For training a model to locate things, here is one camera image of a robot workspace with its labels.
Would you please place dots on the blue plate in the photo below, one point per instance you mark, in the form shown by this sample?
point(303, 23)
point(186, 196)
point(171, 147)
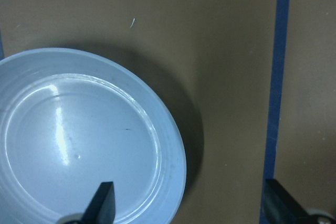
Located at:
point(71, 120)

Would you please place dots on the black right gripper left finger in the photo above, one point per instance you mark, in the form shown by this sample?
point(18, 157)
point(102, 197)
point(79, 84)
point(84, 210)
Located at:
point(101, 209)

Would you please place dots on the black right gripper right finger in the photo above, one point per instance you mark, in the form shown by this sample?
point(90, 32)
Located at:
point(280, 207)

